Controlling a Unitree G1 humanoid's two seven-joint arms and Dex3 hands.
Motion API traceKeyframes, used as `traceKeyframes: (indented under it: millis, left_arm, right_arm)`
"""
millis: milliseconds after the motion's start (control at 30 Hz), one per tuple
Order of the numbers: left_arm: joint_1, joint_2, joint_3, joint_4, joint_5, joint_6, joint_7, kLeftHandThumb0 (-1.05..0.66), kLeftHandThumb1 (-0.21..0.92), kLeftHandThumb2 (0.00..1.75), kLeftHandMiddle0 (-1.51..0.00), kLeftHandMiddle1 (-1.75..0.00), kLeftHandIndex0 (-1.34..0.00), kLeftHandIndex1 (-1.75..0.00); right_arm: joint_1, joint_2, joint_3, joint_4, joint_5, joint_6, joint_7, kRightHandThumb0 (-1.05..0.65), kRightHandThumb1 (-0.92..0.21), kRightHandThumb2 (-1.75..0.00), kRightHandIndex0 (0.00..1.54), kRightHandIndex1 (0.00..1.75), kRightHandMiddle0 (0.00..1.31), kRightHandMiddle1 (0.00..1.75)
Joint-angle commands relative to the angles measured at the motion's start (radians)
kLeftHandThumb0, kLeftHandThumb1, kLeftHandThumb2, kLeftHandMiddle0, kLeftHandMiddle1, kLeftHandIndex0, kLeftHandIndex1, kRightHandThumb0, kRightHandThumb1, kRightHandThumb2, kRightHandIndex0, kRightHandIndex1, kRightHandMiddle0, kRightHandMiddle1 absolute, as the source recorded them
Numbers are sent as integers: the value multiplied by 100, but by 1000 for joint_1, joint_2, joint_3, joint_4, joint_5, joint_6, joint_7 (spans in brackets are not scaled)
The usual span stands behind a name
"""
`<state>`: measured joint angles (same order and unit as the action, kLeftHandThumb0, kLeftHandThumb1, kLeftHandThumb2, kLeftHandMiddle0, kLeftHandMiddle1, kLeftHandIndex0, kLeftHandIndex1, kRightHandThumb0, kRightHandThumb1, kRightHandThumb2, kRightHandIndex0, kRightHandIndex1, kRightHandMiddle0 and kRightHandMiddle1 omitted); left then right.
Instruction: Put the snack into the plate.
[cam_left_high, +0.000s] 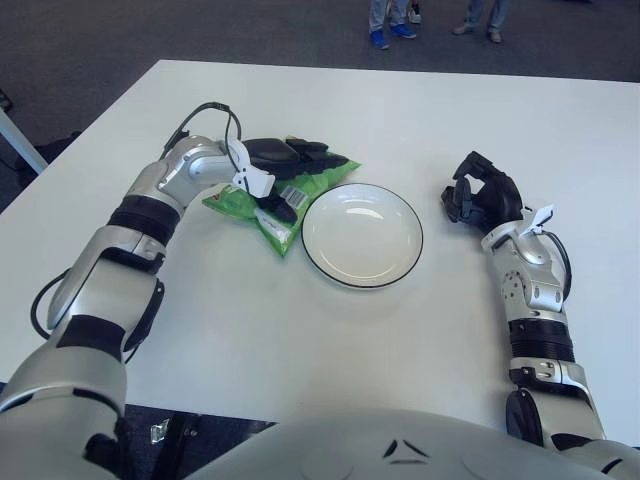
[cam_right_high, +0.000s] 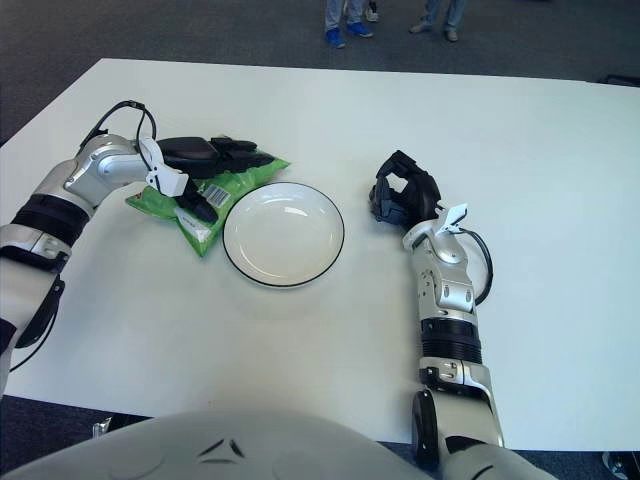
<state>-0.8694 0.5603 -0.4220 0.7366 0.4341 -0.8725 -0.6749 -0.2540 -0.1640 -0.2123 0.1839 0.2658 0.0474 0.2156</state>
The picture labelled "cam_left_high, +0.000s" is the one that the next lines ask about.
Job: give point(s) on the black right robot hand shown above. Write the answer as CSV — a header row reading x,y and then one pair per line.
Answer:
x,y
500,195

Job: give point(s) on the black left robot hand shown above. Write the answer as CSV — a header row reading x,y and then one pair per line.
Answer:
x,y
272,155

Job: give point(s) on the green snack bag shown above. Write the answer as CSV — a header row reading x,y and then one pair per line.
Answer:
x,y
235,200

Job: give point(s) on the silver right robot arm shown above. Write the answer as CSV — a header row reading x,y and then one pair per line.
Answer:
x,y
535,295

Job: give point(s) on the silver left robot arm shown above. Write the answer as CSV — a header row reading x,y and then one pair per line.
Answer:
x,y
100,280

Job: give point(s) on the white plate black rim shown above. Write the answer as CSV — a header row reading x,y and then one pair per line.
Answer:
x,y
362,235

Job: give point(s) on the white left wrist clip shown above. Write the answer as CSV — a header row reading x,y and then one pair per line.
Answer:
x,y
260,182

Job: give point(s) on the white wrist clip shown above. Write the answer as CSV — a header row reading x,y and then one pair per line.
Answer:
x,y
542,214
260,182

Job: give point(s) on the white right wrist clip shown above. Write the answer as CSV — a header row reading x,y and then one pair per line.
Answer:
x,y
542,214

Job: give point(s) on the person with blue shoes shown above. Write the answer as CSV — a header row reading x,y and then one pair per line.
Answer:
x,y
380,15

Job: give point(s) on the person with tan shoes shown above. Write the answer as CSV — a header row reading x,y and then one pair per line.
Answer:
x,y
496,12

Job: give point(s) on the person with white sneakers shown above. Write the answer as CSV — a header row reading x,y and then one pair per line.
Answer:
x,y
415,16

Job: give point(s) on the white side table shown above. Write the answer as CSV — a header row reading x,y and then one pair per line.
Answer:
x,y
20,142

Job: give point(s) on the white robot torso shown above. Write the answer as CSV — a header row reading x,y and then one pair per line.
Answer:
x,y
350,445

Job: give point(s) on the shiny metal table bracket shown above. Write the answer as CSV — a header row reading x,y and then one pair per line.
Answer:
x,y
160,431

